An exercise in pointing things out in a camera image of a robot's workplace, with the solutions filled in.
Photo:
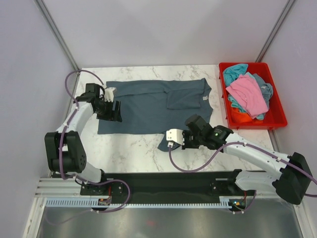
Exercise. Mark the aluminium frame post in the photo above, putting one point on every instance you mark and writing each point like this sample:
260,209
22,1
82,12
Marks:
275,30
57,34

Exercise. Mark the left aluminium frame post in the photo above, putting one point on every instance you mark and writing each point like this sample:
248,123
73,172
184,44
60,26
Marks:
57,34

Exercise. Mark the grey-blue t shirt in bin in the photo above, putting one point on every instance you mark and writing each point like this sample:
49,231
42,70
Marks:
266,88

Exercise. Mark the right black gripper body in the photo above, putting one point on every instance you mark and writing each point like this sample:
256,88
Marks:
191,141

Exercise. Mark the pink t shirt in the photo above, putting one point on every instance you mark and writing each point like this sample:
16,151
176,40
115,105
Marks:
245,95

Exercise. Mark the dark blue-grey t shirt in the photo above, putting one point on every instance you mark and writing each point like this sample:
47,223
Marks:
156,106

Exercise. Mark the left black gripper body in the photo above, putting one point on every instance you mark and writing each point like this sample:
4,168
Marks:
105,111

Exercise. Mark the right aluminium frame post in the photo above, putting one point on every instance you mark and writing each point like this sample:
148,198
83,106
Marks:
275,30

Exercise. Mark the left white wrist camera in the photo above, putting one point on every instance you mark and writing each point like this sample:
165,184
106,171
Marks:
109,94

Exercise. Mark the white slotted cable duct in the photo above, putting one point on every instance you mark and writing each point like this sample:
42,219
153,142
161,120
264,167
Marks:
223,203

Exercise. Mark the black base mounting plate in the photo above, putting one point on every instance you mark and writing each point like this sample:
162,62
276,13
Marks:
169,187

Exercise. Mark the aluminium front rail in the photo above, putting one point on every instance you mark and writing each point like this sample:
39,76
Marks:
59,187

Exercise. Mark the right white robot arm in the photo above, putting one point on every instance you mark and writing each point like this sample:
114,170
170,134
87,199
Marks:
289,176

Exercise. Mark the teal t shirt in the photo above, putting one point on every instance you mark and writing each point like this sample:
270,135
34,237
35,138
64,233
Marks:
231,73

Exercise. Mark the orange t shirt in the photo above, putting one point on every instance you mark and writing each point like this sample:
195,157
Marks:
239,117

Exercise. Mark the red plastic bin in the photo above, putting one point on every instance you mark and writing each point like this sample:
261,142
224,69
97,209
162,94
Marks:
275,117

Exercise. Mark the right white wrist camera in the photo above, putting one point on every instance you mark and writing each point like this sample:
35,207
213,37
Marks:
174,138

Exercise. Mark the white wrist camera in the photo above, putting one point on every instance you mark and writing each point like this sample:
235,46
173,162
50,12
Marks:
174,138
109,94

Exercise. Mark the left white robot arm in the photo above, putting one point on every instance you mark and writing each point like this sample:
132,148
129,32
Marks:
65,151

